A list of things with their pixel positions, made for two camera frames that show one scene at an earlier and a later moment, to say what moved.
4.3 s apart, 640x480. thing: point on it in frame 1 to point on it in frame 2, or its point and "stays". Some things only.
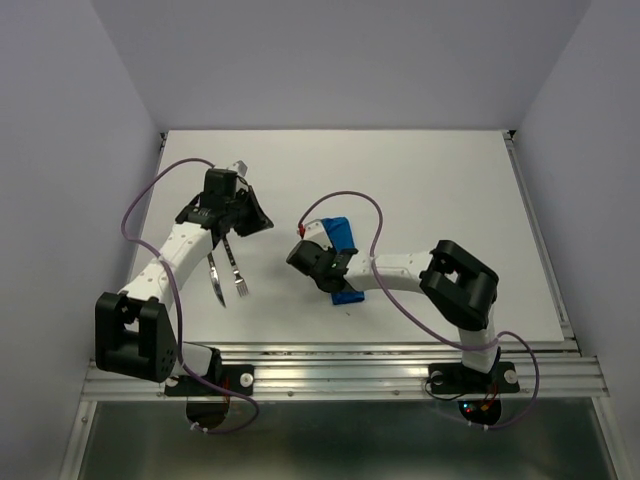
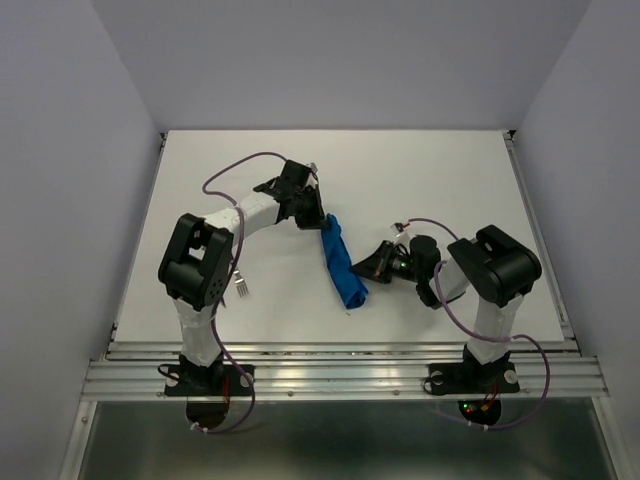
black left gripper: [259, 221] to [317, 220]
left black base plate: [239, 377] stays
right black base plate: [458, 379] stays
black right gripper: [332, 252] to [376, 265]
